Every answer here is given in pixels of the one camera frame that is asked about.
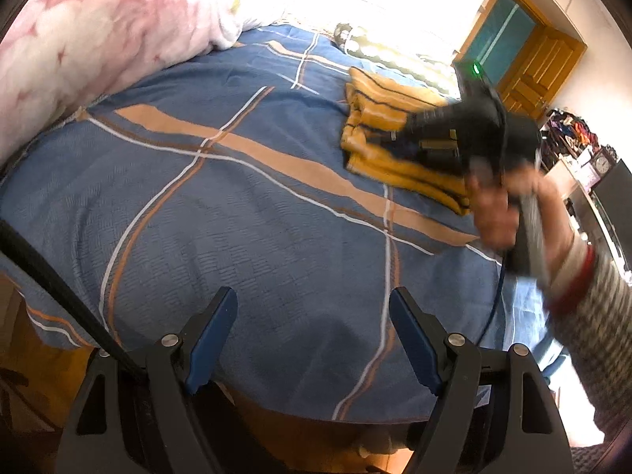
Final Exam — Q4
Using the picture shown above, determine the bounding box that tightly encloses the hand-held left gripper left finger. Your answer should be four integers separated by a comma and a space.
56, 286, 239, 474

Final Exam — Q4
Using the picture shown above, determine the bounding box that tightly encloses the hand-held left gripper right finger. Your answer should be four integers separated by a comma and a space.
389, 286, 576, 474

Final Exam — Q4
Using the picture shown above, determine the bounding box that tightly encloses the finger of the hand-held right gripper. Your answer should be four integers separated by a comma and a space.
390, 135, 467, 171
402, 103, 467, 136

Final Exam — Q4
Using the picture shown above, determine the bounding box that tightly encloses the yellow striped sweater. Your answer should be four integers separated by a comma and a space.
340, 66, 475, 217

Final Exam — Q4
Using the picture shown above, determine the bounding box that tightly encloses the person's right forearm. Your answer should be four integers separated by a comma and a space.
530, 170, 632, 448

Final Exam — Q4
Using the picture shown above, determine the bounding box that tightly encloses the person's right hand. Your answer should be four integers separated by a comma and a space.
466, 158, 564, 252

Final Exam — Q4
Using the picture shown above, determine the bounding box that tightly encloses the wooden door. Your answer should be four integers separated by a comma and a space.
454, 0, 588, 119

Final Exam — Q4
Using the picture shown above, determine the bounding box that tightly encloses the patterned pillow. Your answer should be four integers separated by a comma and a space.
333, 22, 462, 97

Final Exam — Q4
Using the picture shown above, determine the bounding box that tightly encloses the cluttered shelf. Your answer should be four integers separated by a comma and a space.
540, 106, 618, 169

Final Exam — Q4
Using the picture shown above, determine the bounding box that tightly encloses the small table clock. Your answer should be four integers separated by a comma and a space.
590, 150, 616, 179

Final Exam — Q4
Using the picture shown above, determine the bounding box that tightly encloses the blue plaid bedsheet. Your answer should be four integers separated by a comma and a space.
0, 24, 549, 423

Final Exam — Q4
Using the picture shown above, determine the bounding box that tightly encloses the black monitor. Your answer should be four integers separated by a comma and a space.
590, 159, 632, 280

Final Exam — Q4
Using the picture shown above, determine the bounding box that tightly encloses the pink floral quilt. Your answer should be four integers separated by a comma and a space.
0, 0, 282, 169

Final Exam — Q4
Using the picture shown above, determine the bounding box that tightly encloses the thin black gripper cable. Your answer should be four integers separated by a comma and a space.
473, 251, 508, 351

